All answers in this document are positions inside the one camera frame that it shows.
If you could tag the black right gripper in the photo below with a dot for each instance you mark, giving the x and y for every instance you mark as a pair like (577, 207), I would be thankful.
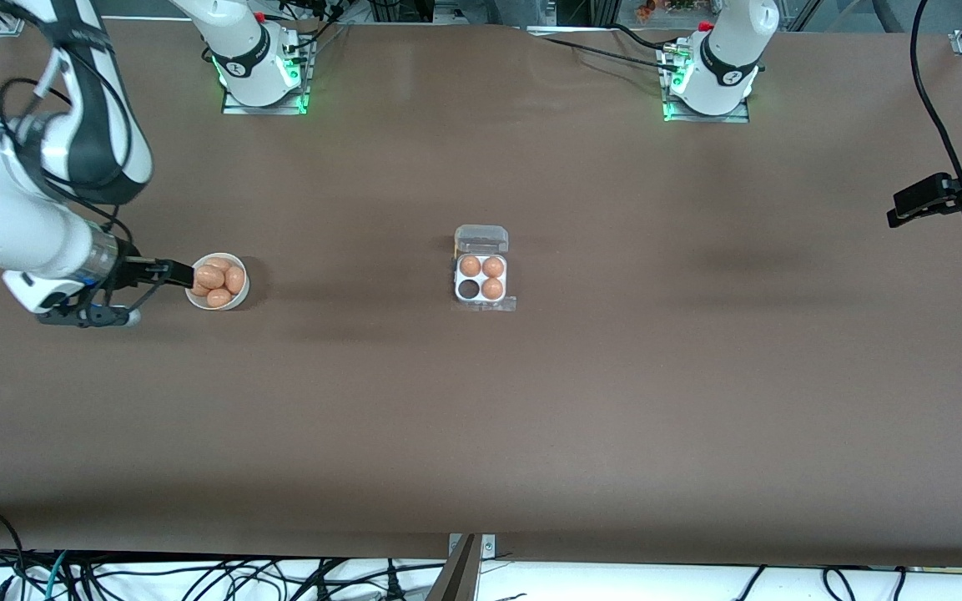
(130, 266)

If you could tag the brown egg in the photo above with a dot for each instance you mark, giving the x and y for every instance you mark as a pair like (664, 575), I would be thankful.
(235, 280)
(493, 267)
(219, 298)
(470, 266)
(491, 289)
(196, 290)
(210, 276)
(219, 262)

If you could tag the clear plastic egg box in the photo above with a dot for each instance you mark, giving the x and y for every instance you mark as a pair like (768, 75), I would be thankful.
(480, 242)

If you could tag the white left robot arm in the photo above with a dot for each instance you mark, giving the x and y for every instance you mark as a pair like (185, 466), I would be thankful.
(727, 50)

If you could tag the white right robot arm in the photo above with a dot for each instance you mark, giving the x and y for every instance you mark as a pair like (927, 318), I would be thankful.
(22, 225)

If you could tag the white round bowl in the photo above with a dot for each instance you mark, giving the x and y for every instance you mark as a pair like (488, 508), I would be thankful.
(239, 300)

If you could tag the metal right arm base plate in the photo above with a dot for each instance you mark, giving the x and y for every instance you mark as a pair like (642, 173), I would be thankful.
(264, 109)

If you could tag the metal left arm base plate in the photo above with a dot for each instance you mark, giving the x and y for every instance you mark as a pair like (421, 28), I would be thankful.
(706, 118)

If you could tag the small metal bracket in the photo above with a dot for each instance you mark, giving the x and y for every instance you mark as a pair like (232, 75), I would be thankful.
(489, 547)

